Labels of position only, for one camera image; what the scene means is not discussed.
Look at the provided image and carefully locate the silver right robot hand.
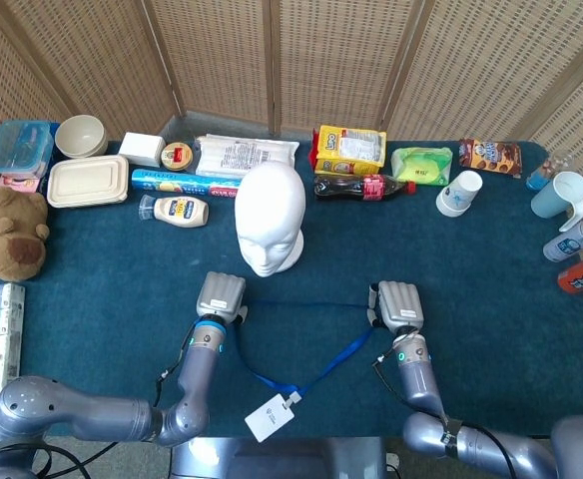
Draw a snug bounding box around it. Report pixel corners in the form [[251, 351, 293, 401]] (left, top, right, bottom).
[[366, 280, 426, 336]]

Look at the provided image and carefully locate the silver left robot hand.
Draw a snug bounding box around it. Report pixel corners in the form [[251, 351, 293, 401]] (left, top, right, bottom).
[[195, 270, 250, 326]]

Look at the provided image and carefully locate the white badge with blue lanyard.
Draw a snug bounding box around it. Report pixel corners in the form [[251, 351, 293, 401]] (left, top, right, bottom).
[[234, 297, 380, 444]]

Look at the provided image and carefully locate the white foam mannequin head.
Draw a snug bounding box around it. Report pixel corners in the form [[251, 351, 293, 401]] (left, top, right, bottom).
[[234, 161, 306, 278]]

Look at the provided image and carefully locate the mayonnaise squeeze bottle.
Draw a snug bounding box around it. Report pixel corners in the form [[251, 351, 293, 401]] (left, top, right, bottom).
[[138, 194, 211, 229]]

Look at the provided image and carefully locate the teal table cloth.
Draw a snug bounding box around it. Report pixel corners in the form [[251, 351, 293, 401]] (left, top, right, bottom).
[[0, 139, 583, 441]]

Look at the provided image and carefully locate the blue plastic wrap box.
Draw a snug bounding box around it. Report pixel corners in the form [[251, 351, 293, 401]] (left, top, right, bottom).
[[131, 168, 244, 200]]

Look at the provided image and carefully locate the white paper cup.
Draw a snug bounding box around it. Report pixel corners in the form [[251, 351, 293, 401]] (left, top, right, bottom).
[[435, 170, 484, 221]]

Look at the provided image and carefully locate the cola bottle with red label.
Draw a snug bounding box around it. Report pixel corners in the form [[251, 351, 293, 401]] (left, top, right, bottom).
[[312, 173, 418, 205]]

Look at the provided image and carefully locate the green wet wipes pack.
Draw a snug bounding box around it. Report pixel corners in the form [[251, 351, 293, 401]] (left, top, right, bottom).
[[389, 146, 455, 188]]

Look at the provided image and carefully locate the white plastic food package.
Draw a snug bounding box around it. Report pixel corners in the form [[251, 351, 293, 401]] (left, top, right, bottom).
[[194, 133, 301, 180]]

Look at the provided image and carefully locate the round tin with red label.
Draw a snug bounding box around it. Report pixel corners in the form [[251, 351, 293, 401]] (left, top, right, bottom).
[[160, 141, 197, 171]]

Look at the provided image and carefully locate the yellow snack bag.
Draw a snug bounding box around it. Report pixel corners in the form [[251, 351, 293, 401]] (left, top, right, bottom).
[[310, 124, 388, 177]]

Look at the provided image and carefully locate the small white box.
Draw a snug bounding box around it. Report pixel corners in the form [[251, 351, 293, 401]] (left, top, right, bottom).
[[118, 131, 167, 169]]

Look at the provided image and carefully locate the grey robot torso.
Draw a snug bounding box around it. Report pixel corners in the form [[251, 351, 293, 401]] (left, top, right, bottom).
[[169, 436, 390, 479]]

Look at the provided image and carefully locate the brown chocolate cookie bag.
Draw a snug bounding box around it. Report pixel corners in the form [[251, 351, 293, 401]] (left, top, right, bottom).
[[458, 138, 524, 180]]

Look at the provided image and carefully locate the beige lidded food container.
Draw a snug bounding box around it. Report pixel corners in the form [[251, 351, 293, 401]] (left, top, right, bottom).
[[45, 154, 131, 210]]

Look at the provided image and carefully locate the white and blue drink can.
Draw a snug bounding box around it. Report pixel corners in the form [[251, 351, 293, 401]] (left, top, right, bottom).
[[542, 219, 583, 264]]

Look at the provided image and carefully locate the light blue plastic mug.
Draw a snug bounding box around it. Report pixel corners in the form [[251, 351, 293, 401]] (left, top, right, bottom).
[[529, 171, 583, 234]]

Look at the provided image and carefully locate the clear bottle with blue cap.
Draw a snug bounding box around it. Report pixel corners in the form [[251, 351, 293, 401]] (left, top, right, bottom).
[[525, 149, 578, 193]]

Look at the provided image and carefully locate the beige round bowl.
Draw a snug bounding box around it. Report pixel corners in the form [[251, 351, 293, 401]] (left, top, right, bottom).
[[54, 114, 110, 160]]

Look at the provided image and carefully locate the brown plush toy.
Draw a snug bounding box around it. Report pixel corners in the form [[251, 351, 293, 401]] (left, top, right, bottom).
[[0, 187, 51, 283]]

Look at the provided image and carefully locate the pink box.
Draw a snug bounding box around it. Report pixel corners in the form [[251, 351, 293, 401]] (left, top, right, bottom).
[[0, 172, 44, 196]]

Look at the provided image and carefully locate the clear container with blue lid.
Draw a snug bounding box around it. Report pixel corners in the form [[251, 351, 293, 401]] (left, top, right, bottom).
[[0, 119, 56, 180]]

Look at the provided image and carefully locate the wicker folding screen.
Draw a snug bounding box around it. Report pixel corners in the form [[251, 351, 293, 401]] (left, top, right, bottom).
[[0, 0, 583, 350]]

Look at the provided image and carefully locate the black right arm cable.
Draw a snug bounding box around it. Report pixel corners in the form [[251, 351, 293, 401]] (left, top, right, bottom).
[[372, 357, 521, 479]]

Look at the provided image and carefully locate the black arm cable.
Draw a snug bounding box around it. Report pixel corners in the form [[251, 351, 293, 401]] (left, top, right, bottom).
[[21, 322, 199, 479], [372, 357, 521, 479]]

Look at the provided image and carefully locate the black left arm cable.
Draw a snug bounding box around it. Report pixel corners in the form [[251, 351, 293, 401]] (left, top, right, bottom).
[[21, 322, 199, 479]]

